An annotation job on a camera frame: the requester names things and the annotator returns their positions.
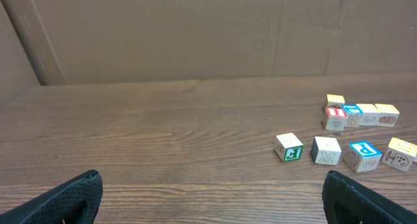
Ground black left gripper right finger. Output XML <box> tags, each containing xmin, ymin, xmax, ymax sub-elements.
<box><xmin>322</xmin><ymin>171</ymin><xmax>416</xmax><ymax>224</ymax></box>

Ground yellow top middle block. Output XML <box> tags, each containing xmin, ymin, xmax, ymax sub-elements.
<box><xmin>357</xmin><ymin>104</ymin><xmax>381</xmax><ymax>126</ymax></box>

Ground red I wooden block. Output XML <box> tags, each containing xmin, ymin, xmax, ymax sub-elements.
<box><xmin>323</xmin><ymin>107</ymin><xmax>347</xmax><ymax>131</ymax></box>

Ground yellow mushroom wooden block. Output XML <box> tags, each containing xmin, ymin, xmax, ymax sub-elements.
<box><xmin>381</xmin><ymin>137</ymin><xmax>416</xmax><ymax>172</ymax></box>

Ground green letter wooden block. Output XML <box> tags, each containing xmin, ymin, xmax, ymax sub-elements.
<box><xmin>274</xmin><ymin>133</ymin><xmax>304</xmax><ymax>162</ymax></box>

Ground yellow back wooden block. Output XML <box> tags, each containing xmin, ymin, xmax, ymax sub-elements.
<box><xmin>324</xmin><ymin>94</ymin><xmax>345</xmax><ymax>109</ymax></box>

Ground yellow pineapple wooden block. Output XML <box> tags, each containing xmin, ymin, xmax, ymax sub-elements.
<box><xmin>375</xmin><ymin>104</ymin><xmax>400</xmax><ymax>127</ymax></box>

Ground blue letter wooden block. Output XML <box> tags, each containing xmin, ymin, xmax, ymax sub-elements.
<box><xmin>341</xmin><ymin>104</ymin><xmax>364</xmax><ymax>127</ymax></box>

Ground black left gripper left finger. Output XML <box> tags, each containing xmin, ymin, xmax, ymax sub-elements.
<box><xmin>1</xmin><ymin>169</ymin><xmax>103</xmax><ymax>224</ymax></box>

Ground blue P wooden block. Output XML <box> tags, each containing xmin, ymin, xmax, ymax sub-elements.
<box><xmin>343</xmin><ymin>141</ymin><xmax>382</xmax><ymax>173</ymax></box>

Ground M letter wooden block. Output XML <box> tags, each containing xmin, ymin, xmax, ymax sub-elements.
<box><xmin>311</xmin><ymin>136</ymin><xmax>341</xmax><ymax>166</ymax></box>

